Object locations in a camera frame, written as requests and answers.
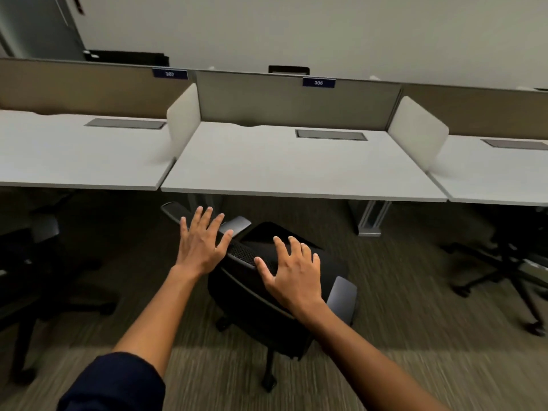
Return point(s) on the person's right forearm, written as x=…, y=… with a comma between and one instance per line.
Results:
x=364, y=363

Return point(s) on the grey fabric desk partition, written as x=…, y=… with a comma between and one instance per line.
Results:
x=257, y=102

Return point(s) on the tan fabric desk partition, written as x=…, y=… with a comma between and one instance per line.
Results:
x=85, y=89
x=492, y=111

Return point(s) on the person's right hand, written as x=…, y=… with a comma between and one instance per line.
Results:
x=295, y=282

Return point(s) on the white desk divider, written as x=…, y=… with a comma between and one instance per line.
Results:
x=417, y=132
x=184, y=119

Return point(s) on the black door card reader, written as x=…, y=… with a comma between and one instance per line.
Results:
x=78, y=4

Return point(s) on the person's left hand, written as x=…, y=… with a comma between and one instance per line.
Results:
x=199, y=248

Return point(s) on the black computer monitor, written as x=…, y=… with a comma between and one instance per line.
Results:
x=128, y=59

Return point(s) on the black chair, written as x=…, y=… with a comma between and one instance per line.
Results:
x=239, y=295
x=509, y=261
x=38, y=261

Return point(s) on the navy left sleeve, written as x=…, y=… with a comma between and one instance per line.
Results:
x=111, y=385

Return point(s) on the person's left forearm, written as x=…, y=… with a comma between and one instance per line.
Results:
x=154, y=316

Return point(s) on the grey glass door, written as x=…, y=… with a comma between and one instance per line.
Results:
x=34, y=25

